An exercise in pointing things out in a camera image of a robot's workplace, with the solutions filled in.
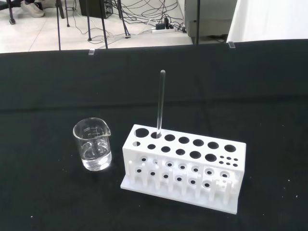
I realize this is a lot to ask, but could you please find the white power strip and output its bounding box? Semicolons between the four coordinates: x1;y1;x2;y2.
151;27;175;34

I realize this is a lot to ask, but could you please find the black power adapter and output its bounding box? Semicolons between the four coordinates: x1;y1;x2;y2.
155;17;169;30

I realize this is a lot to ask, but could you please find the grey cabinet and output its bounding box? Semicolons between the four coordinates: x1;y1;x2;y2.
184;0;238;39

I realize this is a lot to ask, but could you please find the pale board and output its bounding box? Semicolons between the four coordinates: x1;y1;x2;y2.
227;0;308;44

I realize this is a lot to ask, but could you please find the black computer case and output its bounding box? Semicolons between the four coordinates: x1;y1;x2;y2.
79;0;114;19

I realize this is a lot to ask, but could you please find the person's foot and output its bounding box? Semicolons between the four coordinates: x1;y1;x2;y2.
20;0;46;18

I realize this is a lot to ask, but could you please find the clear glass beaker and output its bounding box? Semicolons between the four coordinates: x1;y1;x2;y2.
73;117;113;172

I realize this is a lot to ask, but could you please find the black bench cloth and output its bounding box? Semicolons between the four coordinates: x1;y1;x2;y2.
0;38;308;231

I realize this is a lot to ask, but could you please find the black tripod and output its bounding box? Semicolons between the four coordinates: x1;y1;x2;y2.
100;0;132;49
54;0;93;51

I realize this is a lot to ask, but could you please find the white test tube rack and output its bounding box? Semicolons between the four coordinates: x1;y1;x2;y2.
119;124;247;214

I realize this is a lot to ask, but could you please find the black chair leg with wheel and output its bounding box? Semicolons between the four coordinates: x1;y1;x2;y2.
0;0;16;25

